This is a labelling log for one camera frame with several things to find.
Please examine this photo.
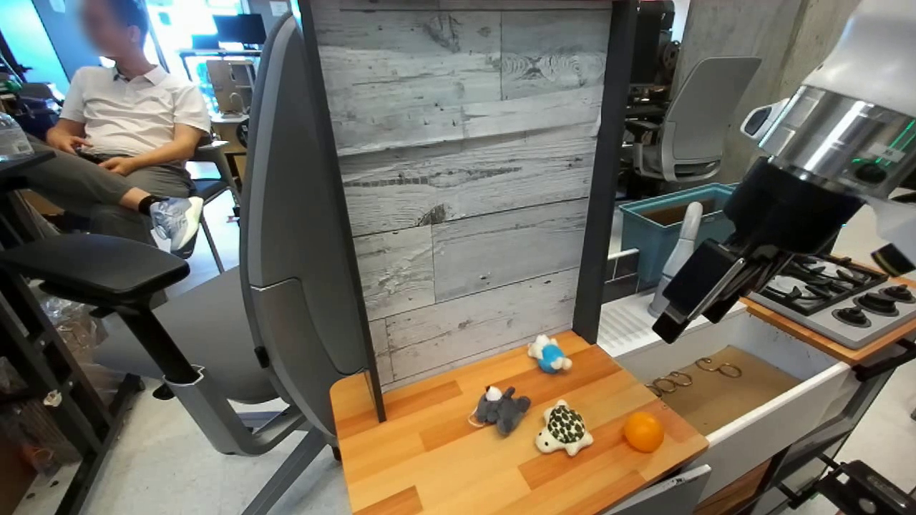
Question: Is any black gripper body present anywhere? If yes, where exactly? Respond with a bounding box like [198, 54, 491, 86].
[720, 157, 868, 269]

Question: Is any teal planter box with soil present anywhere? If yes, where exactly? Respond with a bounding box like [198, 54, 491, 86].
[616, 183, 737, 290]

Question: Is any brown cardboard sheet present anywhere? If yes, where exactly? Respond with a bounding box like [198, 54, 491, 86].
[646, 342, 800, 436]

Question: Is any wooden stove counter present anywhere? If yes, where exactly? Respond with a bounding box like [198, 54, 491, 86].
[737, 283, 916, 368]

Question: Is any orange fruit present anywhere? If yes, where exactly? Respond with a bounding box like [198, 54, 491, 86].
[620, 409, 666, 455]

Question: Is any white toy sink basin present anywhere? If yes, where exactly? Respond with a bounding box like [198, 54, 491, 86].
[596, 283, 868, 506]

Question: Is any light gray mesh office chair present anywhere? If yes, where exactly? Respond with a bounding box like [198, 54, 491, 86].
[634, 54, 765, 185]

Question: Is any gray toy stove top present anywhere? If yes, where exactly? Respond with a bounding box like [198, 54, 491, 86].
[747, 252, 916, 352]

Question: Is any blue and white plush toy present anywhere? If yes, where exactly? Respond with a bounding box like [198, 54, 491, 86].
[527, 331, 574, 378]

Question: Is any spotted turtle plush toy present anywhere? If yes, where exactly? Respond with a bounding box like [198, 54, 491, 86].
[531, 396, 596, 456]

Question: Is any dark gray plush toy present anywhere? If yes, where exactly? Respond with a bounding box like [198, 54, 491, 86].
[467, 382, 531, 439]

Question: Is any gray wood-look backdrop panel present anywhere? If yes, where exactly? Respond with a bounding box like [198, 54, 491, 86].
[312, 0, 611, 388]

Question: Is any wooden butcher-block counter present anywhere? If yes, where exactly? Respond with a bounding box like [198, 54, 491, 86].
[325, 329, 709, 515]

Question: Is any large gray office chair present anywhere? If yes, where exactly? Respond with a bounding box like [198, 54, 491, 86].
[155, 12, 387, 515]

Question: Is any dark computer monitor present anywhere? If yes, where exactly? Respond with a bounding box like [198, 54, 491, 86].
[209, 12, 269, 50]

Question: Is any seated person in white shirt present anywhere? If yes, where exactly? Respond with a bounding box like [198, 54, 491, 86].
[22, 0, 215, 256]

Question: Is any black padded armrest stand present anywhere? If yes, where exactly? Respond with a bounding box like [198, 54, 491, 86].
[0, 230, 265, 456]

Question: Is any thick black frame post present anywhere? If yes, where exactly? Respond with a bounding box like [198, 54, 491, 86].
[568, 0, 641, 346]

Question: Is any black metal base bracket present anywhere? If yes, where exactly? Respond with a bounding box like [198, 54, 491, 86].
[776, 455, 916, 515]

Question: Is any thin black frame post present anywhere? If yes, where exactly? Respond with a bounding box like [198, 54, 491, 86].
[297, 0, 388, 425]

